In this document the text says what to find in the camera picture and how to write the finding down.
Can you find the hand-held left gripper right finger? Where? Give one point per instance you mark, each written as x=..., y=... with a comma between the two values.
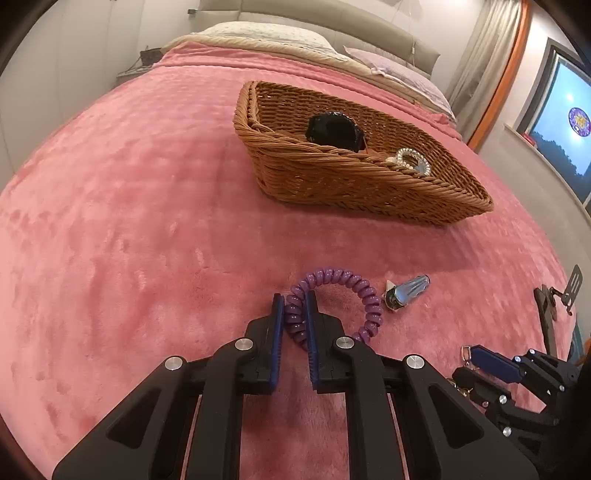
x=314, y=341

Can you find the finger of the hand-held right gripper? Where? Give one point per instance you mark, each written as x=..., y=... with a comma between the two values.
x=480, y=387
x=496, y=362

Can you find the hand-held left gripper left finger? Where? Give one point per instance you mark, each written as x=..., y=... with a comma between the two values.
x=277, y=337

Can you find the gold square earring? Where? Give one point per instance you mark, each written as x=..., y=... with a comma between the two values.
x=465, y=353

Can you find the brown wicker basket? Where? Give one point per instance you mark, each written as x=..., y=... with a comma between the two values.
x=346, y=184

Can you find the black phone stand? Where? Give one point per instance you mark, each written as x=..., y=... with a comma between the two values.
x=575, y=286

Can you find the silver hair clip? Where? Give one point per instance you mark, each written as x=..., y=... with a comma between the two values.
x=411, y=290

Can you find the pink plush blanket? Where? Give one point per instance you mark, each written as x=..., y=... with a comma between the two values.
x=138, y=207

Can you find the window sill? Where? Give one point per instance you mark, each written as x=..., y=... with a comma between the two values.
x=545, y=159

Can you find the small red object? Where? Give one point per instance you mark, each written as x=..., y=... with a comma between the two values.
x=529, y=140

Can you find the dark framed window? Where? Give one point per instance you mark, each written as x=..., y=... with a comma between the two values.
x=558, y=129

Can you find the round purple window sticker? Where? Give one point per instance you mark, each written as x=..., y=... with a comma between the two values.
x=581, y=121

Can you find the lilac floral pillow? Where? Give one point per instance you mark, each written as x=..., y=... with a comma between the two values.
x=406, y=76

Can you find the orange curtain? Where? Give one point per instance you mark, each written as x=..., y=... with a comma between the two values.
x=508, y=78

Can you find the beige quilt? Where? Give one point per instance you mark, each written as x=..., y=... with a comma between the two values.
x=341, y=57

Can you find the white nightstand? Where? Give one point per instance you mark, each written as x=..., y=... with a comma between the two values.
x=136, y=70

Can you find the white floral pillow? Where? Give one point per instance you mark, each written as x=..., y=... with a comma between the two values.
x=268, y=34

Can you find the beige curtain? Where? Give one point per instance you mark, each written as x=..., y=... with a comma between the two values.
x=485, y=55

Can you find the beige padded headboard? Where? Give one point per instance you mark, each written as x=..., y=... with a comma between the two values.
x=323, y=16

